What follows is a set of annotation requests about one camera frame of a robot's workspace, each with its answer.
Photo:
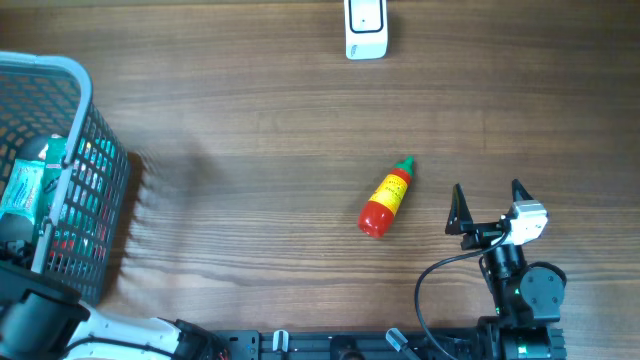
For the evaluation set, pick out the grey plastic mesh basket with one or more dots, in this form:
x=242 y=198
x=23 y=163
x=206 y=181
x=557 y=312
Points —
x=45 y=95

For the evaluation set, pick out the light teal tissue pack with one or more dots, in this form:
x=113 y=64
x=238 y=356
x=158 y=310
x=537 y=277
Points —
x=22 y=194

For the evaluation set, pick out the green snack bag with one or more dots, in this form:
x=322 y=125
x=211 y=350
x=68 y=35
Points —
x=52 y=152

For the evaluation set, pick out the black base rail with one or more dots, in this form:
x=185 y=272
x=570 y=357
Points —
x=462 y=343

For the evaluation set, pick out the red chili sauce bottle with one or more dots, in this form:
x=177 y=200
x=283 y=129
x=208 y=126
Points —
x=379 y=212

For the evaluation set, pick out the white barcode scanner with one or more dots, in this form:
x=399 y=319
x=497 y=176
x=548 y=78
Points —
x=366 y=29

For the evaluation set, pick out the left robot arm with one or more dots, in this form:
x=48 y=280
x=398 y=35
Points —
x=45 y=319

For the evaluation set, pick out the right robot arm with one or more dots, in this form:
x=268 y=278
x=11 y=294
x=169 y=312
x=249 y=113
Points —
x=527 y=296

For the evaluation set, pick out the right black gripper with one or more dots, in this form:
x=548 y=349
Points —
x=460 y=222

